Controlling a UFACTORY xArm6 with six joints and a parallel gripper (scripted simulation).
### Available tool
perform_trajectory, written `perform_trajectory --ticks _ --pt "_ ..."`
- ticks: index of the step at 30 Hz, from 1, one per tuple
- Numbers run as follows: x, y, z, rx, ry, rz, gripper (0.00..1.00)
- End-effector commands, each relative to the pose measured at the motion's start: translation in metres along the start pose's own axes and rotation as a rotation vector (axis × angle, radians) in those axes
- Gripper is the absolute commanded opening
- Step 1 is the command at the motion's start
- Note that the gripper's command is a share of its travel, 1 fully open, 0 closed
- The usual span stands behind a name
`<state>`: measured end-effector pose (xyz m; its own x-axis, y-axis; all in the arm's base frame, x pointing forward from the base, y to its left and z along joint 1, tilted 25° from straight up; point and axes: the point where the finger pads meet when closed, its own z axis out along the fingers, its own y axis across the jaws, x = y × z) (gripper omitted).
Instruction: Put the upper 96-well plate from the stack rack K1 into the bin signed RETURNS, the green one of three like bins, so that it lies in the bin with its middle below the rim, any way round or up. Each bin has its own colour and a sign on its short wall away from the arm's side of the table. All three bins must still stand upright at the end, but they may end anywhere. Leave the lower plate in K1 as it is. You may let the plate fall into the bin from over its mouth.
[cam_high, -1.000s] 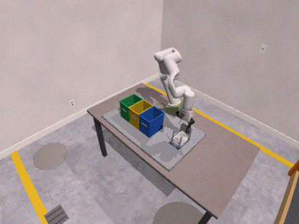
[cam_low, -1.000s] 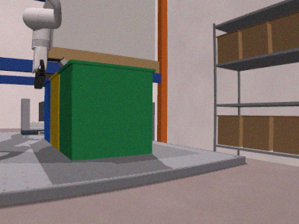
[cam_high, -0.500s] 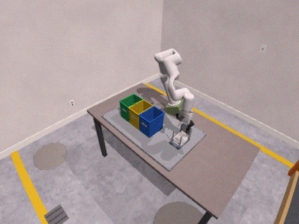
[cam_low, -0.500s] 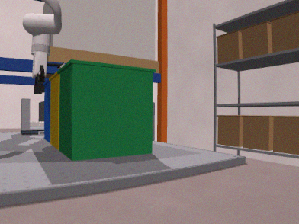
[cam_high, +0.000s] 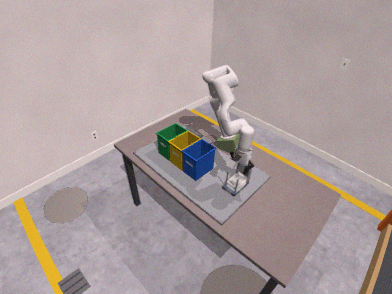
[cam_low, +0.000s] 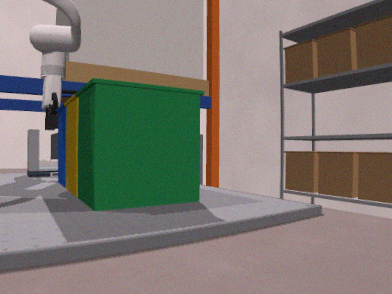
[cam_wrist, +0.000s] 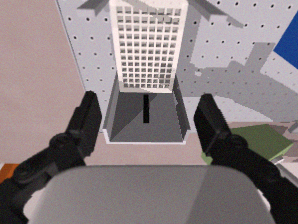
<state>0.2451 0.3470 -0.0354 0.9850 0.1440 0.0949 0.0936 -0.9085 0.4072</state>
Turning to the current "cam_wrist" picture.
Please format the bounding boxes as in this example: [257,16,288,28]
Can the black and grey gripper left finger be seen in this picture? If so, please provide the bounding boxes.
[0,91,102,224]

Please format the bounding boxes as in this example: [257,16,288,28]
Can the blue open box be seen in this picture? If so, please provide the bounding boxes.
[273,11,298,69]

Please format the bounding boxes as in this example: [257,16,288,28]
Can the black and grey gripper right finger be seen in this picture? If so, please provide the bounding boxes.
[193,94,298,224]

